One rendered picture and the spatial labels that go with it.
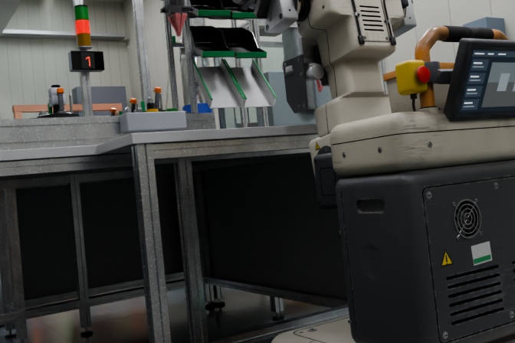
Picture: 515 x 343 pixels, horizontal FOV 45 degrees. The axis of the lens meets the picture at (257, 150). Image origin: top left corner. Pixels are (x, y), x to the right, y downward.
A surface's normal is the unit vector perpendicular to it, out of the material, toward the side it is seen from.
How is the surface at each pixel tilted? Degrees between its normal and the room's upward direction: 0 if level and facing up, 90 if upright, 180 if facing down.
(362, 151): 90
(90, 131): 90
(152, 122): 90
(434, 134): 90
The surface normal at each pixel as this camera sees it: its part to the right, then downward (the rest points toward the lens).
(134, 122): 0.52, -0.10
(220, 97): 0.19, -0.76
